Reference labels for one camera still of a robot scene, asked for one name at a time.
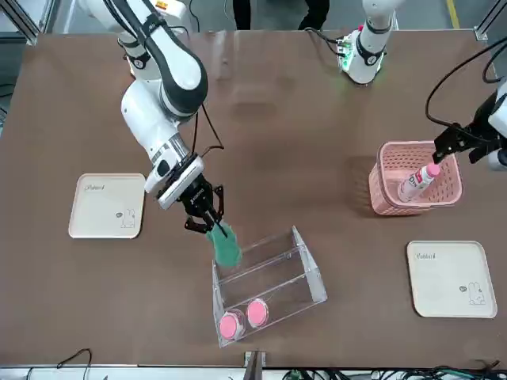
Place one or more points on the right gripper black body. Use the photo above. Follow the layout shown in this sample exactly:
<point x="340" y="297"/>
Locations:
<point x="198" y="196"/>

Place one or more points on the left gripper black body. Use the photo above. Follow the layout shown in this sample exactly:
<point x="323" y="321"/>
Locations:
<point x="481" y="130"/>

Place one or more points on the green cloth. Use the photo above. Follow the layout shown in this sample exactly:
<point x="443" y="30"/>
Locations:
<point x="226" y="253"/>

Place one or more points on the pink cap milk bottle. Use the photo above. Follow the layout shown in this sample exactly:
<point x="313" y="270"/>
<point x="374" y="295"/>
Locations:
<point x="416" y="184"/>
<point x="231" y="325"/>
<point x="257" y="312"/>

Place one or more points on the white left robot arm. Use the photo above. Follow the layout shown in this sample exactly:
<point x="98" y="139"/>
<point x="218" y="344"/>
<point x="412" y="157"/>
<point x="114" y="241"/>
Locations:
<point x="368" y="59"/>

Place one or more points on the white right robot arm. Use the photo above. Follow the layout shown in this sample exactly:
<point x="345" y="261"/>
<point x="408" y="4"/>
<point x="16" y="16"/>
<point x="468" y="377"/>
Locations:
<point x="150" y="115"/>

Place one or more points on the pink plastic basket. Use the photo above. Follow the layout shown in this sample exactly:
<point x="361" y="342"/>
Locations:
<point x="380" y="194"/>

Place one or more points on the clear acrylic shelf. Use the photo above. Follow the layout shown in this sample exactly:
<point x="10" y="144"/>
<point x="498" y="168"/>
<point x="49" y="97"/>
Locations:
<point x="277" y="269"/>

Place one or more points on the cream rabbit print tray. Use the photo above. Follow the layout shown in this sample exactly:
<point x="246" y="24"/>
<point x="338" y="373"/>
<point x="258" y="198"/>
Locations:
<point x="107" y="206"/>
<point x="447" y="285"/>

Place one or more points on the white desk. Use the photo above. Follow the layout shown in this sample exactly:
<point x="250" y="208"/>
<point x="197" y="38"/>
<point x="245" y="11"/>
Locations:
<point x="158" y="374"/>

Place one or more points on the person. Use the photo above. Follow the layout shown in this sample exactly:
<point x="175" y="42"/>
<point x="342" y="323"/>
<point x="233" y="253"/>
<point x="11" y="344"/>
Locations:
<point x="241" y="14"/>

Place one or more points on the white box with orange label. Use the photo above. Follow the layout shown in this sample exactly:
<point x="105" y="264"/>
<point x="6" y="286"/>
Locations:
<point x="170" y="10"/>

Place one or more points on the grey left wrist camera housing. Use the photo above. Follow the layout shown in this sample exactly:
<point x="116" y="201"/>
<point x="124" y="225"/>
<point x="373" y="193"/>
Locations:
<point x="497" y="162"/>

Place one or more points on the grey wrist camera housing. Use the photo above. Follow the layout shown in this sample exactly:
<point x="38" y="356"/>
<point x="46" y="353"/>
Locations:
<point x="178" y="186"/>
<point x="497" y="162"/>

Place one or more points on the grey right wrist camera housing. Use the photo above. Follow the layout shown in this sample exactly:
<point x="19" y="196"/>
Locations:
<point x="178" y="186"/>

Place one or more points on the aluminium frame post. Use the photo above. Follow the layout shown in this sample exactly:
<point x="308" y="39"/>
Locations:
<point x="253" y="366"/>

